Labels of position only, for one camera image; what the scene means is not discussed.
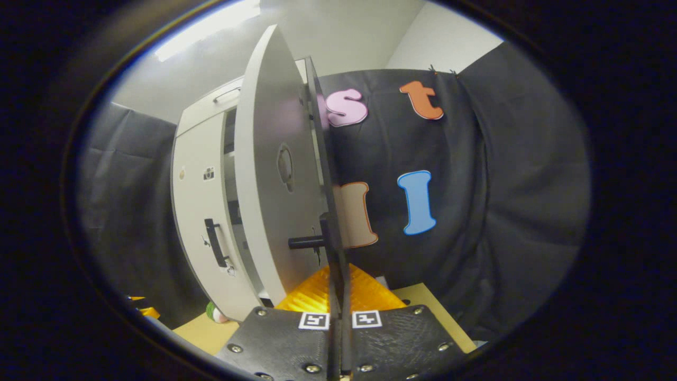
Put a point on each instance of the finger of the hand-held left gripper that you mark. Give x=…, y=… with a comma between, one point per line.
x=149, y=312

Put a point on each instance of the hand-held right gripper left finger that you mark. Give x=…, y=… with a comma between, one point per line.
x=285, y=344

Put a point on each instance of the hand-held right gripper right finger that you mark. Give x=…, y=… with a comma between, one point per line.
x=396, y=338

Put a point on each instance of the grey cabinet door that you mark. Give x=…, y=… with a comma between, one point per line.
x=264, y=159
x=195, y=201

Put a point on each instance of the grey double-door shoe cabinet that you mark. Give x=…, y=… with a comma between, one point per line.
x=232, y=159

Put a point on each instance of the black backdrop cloth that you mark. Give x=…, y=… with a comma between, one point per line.
x=502, y=185

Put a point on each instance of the black cloth clip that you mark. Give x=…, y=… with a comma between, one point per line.
x=441, y=70

